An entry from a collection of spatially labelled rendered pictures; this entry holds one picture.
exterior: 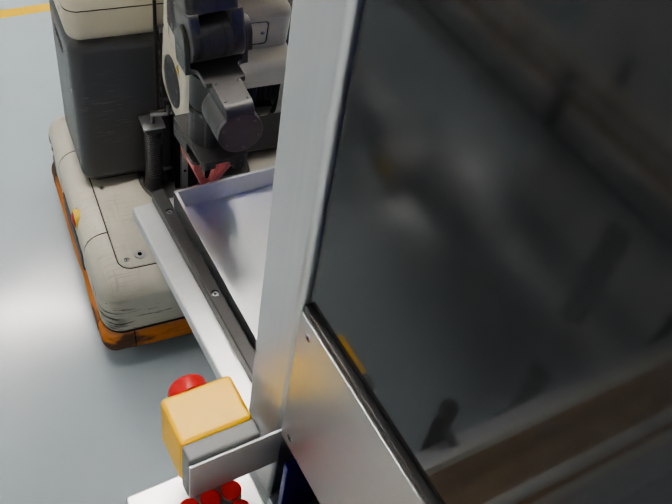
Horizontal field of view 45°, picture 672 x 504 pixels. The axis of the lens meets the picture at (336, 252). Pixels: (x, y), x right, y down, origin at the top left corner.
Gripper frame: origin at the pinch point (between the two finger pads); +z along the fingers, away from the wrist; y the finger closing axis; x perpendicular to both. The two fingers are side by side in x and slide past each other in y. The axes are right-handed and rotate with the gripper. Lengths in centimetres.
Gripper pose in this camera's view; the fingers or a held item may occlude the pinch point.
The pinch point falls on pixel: (208, 184)
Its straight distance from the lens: 116.0
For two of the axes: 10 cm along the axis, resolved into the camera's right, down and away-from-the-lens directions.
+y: 4.8, 7.0, -5.4
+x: 8.7, -2.7, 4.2
